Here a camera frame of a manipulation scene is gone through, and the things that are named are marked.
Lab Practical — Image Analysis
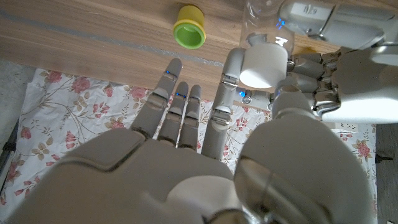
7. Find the black stand pole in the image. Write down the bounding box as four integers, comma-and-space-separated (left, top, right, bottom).
0, 121, 19, 194

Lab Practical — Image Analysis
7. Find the small green yellow cup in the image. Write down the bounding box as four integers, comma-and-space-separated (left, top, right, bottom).
172, 4, 207, 50

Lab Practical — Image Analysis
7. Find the clear medicine bottle white cap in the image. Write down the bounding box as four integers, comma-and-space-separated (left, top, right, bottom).
238, 0, 295, 90

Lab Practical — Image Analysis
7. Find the floral print backdrop cloth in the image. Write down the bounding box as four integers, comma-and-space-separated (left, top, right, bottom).
0, 68, 379, 224

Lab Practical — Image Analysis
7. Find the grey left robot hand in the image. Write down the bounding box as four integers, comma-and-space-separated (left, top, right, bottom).
239, 0, 398, 124

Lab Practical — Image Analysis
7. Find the white power strip box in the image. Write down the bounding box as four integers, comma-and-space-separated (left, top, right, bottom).
329, 121, 360, 134

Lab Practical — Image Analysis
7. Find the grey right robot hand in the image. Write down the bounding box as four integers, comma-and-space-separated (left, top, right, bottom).
6, 47, 379, 224

